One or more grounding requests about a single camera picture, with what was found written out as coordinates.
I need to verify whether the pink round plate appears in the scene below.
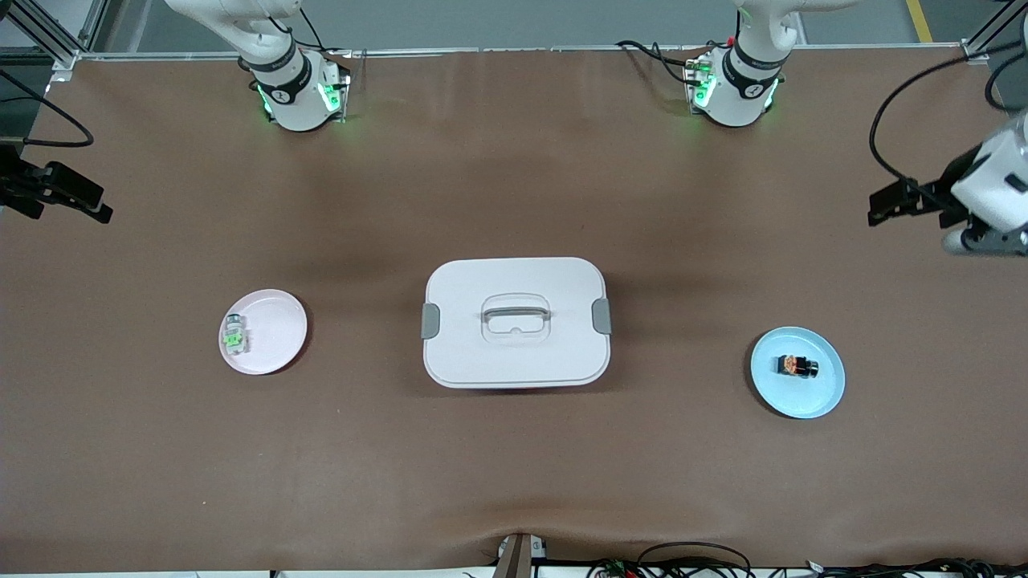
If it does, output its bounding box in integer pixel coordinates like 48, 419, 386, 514
218, 289, 308, 376

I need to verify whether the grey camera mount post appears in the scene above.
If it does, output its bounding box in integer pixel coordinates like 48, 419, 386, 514
492, 532, 549, 578

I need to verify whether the black right arm base cable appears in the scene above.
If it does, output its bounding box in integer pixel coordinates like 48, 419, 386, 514
269, 4, 354, 61

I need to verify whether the grey lid handle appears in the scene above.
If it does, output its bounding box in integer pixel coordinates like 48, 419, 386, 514
480, 303, 553, 332

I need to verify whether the black left arm base cable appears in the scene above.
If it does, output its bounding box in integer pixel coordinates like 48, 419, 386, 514
616, 39, 712, 91

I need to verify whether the black arm base cable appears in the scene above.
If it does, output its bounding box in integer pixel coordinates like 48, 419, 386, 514
616, 39, 712, 91
269, 4, 354, 61

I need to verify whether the black looped cable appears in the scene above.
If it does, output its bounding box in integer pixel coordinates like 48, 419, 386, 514
637, 542, 753, 578

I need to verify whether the light blue round plate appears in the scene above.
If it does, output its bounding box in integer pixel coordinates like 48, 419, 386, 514
750, 326, 846, 420

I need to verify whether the aluminium frame profile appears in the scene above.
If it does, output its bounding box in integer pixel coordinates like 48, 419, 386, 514
0, 0, 109, 71
962, 0, 1028, 63

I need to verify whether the white lidded storage box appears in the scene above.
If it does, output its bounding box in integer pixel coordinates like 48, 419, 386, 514
422, 257, 613, 390

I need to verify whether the black cable bundle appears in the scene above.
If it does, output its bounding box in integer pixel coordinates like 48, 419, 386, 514
803, 556, 1028, 578

